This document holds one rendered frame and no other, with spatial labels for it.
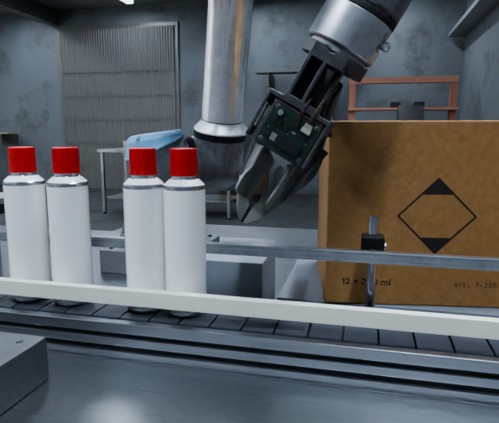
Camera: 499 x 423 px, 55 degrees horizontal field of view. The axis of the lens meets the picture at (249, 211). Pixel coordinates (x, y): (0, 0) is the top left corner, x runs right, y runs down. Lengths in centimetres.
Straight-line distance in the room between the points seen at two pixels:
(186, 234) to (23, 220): 23
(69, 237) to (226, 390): 28
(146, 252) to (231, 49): 48
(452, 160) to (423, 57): 809
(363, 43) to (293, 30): 845
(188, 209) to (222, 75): 44
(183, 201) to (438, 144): 37
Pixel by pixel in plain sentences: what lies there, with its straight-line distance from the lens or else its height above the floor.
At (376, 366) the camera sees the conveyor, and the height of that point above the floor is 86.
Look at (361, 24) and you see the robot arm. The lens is 50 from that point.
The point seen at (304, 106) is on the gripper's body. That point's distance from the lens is 48.
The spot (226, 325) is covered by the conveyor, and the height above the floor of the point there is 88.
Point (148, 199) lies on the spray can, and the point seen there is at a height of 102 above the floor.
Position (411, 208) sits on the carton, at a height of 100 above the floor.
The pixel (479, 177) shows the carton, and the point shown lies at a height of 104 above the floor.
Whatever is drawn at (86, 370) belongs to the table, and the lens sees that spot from 62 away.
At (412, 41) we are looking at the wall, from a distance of 883.
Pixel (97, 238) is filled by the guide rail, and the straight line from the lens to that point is 69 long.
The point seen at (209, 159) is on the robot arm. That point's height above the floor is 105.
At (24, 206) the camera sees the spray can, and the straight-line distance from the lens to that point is 69.
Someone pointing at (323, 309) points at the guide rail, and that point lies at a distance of 54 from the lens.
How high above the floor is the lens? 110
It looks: 9 degrees down
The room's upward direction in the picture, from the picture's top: straight up
